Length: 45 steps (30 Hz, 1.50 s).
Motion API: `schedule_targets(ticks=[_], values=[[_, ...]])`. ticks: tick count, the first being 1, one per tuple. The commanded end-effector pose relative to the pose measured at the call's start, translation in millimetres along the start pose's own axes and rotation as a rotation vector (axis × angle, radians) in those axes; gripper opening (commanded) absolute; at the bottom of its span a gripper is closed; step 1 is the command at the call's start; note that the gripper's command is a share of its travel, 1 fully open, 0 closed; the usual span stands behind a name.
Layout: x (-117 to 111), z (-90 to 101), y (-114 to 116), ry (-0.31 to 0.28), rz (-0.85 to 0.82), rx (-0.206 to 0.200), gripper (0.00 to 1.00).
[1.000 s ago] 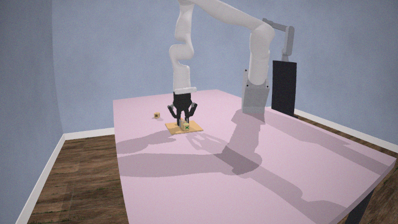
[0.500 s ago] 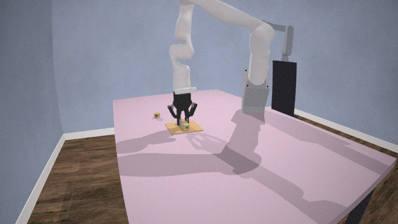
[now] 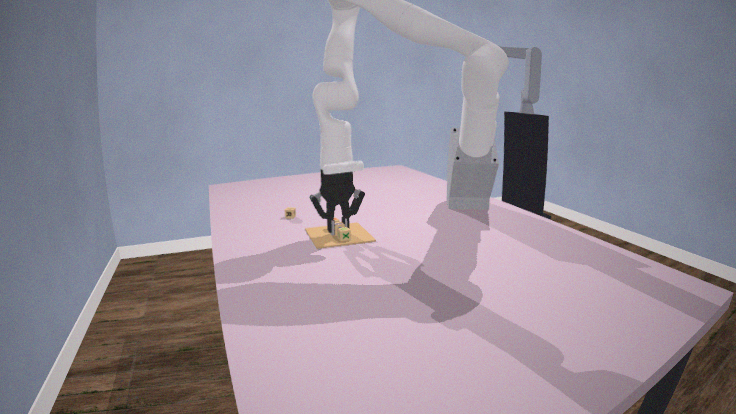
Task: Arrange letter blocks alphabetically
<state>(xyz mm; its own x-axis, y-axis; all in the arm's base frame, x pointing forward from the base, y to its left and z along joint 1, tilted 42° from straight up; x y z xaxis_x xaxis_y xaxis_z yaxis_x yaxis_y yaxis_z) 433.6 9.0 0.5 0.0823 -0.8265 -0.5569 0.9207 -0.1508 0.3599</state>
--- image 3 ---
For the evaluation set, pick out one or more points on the tan flat mat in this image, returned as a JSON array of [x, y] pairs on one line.
[[321, 238]]

